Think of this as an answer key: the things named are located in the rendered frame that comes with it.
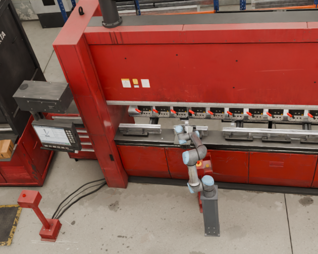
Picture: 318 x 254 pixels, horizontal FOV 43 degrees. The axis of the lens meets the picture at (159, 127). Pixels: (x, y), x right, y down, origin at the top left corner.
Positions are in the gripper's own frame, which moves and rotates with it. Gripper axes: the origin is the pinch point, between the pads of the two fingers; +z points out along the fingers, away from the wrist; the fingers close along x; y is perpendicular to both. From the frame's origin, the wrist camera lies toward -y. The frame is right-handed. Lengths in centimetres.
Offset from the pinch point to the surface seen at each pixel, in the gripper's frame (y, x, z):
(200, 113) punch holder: 20.6, -19.4, -9.2
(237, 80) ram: 50, -59, -46
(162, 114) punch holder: 19.6, 22.3, -5.4
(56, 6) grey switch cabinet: 268, 305, 296
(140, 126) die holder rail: 8, 53, 17
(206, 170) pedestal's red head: -40.5, -26.2, 10.6
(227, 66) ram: 60, -50, -59
